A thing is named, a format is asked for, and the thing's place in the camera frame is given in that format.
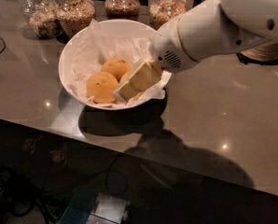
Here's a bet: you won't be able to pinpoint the orange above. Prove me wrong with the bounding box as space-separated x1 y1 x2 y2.
119 72 129 83
101 57 131 80
86 72 118 104

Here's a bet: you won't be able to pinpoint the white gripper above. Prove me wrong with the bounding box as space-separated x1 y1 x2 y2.
113 18 198 103

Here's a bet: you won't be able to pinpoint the stack of round coasters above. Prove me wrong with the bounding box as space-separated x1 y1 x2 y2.
242 43 278 62

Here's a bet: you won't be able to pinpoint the glass grain jar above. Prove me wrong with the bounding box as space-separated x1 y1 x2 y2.
149 0 188 30
104 0 141 20
57 0 95 37

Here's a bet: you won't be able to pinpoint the black coaster tray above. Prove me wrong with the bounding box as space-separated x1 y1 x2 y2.
236 49 278 66

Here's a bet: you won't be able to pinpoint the white paper liner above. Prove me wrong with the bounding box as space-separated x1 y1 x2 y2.
67 19 167 108

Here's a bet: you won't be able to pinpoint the far left glass jar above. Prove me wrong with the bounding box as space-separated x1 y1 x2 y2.
21 0 63 39

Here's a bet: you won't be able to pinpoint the blue grey floor box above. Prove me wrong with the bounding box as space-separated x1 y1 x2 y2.
57 187 131 224

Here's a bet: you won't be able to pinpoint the white bowl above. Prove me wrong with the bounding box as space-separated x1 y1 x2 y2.
58 19 173 111

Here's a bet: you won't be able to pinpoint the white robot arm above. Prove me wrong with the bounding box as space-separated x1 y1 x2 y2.
114 0 278 102

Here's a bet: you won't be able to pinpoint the black floor cables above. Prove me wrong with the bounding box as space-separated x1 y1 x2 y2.
0 149 68 224

